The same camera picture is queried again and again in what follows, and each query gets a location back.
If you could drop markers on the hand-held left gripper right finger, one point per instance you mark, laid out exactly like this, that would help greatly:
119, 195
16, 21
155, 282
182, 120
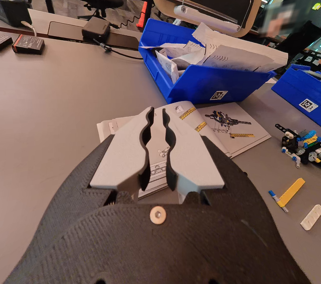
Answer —
195, 161

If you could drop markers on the partly built lego model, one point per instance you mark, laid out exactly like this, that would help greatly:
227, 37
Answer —
288, 142

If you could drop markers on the black storage box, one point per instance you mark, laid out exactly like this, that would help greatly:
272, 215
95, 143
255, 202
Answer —
15, 13

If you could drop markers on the black battery pack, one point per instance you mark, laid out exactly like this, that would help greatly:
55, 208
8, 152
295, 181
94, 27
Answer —
5, 40
28, 44

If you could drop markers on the blue plastic bin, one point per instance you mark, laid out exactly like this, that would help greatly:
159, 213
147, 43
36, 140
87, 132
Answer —
291, 88
200, 83

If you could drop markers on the orange plastic bracket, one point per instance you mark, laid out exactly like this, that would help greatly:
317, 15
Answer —
143, 16

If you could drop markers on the white lego beam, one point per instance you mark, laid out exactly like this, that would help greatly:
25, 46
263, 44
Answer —
311, 218

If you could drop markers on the black charger box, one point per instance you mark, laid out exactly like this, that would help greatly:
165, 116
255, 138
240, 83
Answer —
96, 28

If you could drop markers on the white tube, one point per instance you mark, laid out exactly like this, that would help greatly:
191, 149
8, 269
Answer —
200, 16

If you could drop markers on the dark grey desk pad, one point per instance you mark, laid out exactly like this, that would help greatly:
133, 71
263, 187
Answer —
65, 30

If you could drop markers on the blue and white lego axle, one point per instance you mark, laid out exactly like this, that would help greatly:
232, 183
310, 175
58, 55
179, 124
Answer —
272, 193

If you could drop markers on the yellow lego beam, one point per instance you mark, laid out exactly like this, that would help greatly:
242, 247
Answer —
292, 191

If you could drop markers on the lego instruction booklet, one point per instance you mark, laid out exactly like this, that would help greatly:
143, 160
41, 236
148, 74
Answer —
238, 118

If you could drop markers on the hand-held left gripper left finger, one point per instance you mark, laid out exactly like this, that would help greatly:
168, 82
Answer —
120, 153

